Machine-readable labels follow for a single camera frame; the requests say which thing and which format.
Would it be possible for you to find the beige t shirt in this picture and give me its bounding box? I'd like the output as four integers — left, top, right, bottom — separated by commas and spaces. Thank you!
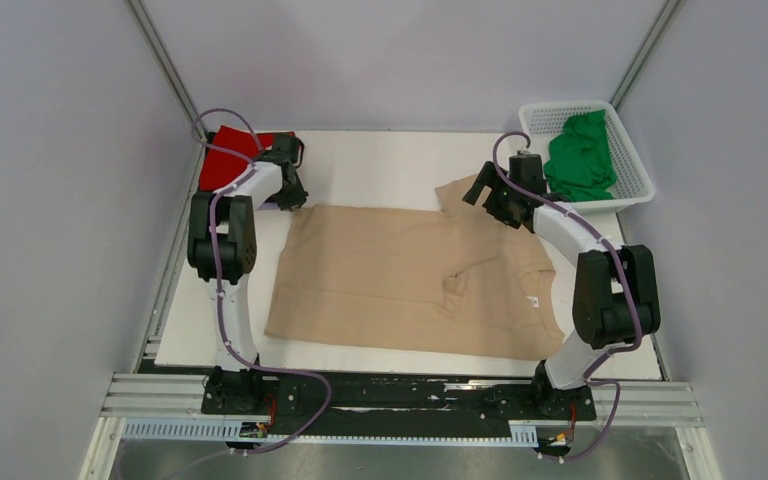
265, 176, 565, 361

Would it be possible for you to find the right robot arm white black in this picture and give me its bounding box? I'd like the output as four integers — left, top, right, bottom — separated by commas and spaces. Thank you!
462, 153, 660, 418

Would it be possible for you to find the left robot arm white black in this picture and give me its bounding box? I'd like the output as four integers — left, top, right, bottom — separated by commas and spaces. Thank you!
186, 127, 308, 415

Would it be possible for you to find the folded red t shirt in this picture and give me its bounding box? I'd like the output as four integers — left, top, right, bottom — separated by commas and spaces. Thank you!
198, 126, 260, 191

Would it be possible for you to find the green t shirt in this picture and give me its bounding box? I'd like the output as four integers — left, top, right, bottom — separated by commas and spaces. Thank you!
544, 110, 617, 202

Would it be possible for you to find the white plastic basket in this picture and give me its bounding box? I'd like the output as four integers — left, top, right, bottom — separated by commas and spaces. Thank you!
518, 100, 655, 215

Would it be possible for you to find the left aluminium frame post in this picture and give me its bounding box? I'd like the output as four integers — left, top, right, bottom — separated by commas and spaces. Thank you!
125, 0, 208, 140

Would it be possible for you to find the aluminium frame post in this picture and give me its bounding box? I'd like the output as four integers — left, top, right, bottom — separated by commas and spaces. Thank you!
125, 0, 208, 140
609, 0, 684, 110

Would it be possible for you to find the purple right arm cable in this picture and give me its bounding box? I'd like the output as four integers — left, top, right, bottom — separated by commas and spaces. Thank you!
491, 131, 645, 462

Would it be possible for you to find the white slotted cable duct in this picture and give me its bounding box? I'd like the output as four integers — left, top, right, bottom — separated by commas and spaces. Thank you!
121, 418, 539, 448

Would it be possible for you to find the right aluminium frame post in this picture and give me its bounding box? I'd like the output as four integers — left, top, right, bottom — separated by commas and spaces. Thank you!
609, 0, 684, 110

